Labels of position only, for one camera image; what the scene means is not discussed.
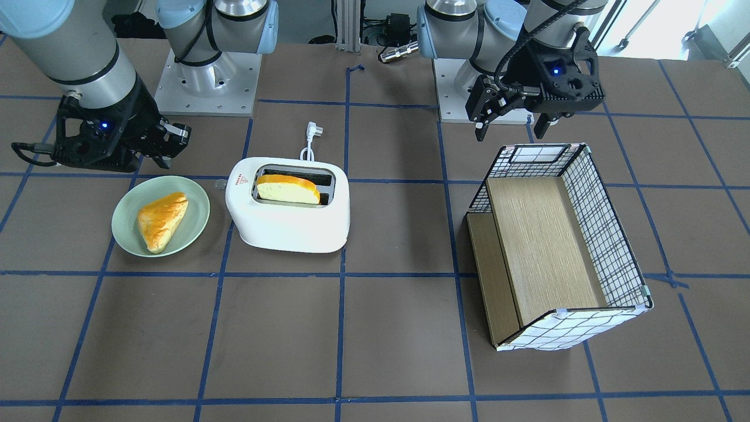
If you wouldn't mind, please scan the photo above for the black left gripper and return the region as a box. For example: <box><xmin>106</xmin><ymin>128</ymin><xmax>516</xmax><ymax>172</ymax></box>
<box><xmin>466</xmin><ymin>26</ymin><xmax>605</xmax><ymax>142</ymax></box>

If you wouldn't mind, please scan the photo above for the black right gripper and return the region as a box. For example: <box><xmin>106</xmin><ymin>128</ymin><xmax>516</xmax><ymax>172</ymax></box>
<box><xmin>52</xmin><ymin>76</ymin><xmax>191</xmax><ymax>173</ymax></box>

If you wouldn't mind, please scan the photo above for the white two-slot toaster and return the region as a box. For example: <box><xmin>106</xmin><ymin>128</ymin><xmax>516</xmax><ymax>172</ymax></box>
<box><xmin>225</xmin><ymin>157</ymin><xmax>350</xmax><ymax>253</ymax></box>

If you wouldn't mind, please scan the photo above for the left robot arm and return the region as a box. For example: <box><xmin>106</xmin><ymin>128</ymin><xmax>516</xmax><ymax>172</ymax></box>
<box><xmin>416</xmin><ymin>1</ymin><xmax>607</xmax><ymax>142</ymax></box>

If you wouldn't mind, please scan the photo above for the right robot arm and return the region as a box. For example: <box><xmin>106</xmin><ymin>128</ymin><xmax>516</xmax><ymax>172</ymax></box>
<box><xmin>2</xmin><ymin>1</ymin><xmax>279</xmax><ymax>173</ymax></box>

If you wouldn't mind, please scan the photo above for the golden triangular pastry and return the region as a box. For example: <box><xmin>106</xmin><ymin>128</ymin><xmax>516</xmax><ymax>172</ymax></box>
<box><xmin>137</xmin><ymin>192</ymin><xmax>189</xmax><ymax>254</ymax></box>

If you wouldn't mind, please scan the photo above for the light green plate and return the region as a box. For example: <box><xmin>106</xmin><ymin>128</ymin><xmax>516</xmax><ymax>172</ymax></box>
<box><xmin>111</xmin><ymin>176</ymin><xmax>210</xmax><ymax>257</ymax></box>

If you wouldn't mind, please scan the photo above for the toast bread slice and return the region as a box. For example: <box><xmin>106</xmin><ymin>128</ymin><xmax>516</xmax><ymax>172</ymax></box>
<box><xmin>255</xmin><ymin>174</ymin><xmax>321</xmax><ymax>205</ymax></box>

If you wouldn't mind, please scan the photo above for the silver metal cylinder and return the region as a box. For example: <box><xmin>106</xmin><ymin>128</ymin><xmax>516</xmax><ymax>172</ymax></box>
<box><xmin>377</xmin><ymin>41</ymin><xmax>420</xmax><ymax>64</ymax></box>

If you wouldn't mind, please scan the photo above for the black power adapter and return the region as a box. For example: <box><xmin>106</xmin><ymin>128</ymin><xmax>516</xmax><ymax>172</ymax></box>
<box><xmin>384</xmin><ymin>13</ymin><xmax>411</xmax><ymax>46</ymax></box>

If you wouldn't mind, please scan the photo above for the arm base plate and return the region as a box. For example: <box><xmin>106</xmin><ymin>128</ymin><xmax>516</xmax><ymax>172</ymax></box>
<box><xmin>432</xmin><ymin>57</ymin><xmax>535</xmax><ymax>125</ymax></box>
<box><xmin>154</xmin><ymin>52</ymin><xmax>263</xmax><ymax>117</ymax></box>

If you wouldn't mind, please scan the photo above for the white toaster power cable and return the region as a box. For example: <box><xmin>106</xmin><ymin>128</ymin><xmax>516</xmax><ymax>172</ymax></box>
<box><xmin>299</xmin><ymin>121</ymin><xmax>324</xmax><ymax>162</ymax></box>

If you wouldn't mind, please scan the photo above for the wire and wood shelf rack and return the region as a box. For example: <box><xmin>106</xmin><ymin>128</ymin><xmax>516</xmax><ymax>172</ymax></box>
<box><xmin>465</xmin><ymin>143</ymin><xmax>654</xmax><ymax>352</ymax></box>

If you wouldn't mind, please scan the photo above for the aluminium frame post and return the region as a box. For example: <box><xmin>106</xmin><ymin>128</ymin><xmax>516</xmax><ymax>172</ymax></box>
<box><xmin>330</xmin><ymin>1</ymin><xmax>365</xmax><ymax>55</ymax></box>

